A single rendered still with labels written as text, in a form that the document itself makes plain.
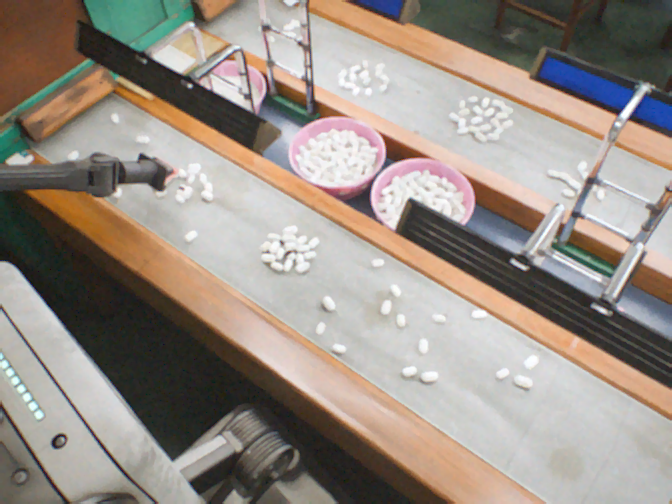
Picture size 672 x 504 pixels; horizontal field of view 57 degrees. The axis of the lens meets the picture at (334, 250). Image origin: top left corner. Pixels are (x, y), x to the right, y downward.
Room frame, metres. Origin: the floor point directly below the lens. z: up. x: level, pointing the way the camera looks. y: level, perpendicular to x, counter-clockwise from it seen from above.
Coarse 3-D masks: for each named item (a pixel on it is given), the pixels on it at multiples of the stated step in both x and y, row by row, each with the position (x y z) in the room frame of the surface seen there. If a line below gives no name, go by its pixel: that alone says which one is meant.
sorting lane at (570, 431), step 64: (64, 128) 1.38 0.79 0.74; (128, 128) 1.37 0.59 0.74; (128, 192) 1.12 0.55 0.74; (192, 192) 1.11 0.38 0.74; (256, 192) 1.10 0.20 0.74; (192, 256) 0.89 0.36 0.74; (256, 256) 0.89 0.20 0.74; (320, 256) 0.88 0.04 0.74; (384, 256) 0.87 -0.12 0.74; (320, 320) 0.69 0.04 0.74; (384, 320) 0.69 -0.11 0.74; (448, 320) 0.68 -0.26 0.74; (384, 384) 0.53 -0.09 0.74; (448, 384) 0.52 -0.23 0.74; (512, 384) 0.52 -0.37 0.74; (576, 384) 0.51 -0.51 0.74; (512, 448) 0.38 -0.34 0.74; (576, 448) 0.37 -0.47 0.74; (640, 448) 0.37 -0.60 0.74
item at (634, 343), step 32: (416, 224) 0.70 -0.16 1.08; (448, 224) 0.68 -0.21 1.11; (448, 256) 0.64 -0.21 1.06; (480, 256) 0.62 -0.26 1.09; (512, 256) 0.60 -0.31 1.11; (512, 288) 0.56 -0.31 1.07; (544, 288) 0.54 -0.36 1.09; (576, 288) 0.53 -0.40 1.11; (576, 320) 0.49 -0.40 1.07; (608, 320) 0.47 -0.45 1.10; (640, 320) 0.47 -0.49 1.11; (608, 352) 0.44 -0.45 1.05; (640, 352) 0.42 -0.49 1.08
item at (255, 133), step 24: (96, 48) 1.29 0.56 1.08; (120, 48) 1.25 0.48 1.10; (120, 72) 1.22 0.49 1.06; (144, 72) 1.18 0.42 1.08; (168, 72) 1.15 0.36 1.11; (168, 96) 1.12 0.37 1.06; (192, 96) 1.09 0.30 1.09; (216, 96) 1.06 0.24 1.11; (216, 120) 1.03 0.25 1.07; (240, 120) 1.00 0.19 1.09; (264, 120) 0.97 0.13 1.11; (240, 144) 0.97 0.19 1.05; (264, 144) 0.95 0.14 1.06
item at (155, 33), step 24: (240, 0) 2.00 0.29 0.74; (168, 24) 1.75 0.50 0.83; (144, 48) 1.66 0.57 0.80; (0, 144) 1.25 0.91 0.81; (24, 144) 1.29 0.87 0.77; (0, 192) 1.19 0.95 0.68; (0, 216) 1.28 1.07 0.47; (24, 216) 1.23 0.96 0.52; (0, 240) 1.45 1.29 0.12; (24, 240) 1.22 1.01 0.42; (48, 240) 1.24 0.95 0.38; (48, 264) 1.21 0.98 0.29; (72, 288) 1.22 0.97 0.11
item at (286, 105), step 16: (304, 0) 1.42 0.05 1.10; (304, 16) 1.41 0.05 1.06; (272, 32) 1.49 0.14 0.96; (304, 32) 1.41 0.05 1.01; (304, 48) 1.41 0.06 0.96; (272, 64) 1.50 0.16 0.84; (304, 64) 1.42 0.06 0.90; (272, 80) 1.51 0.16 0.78; (304, 80) 1.42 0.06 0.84; (272, 96) 1.51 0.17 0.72; (288, 112) 1.47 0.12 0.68; (304, 112) 1.43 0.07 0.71
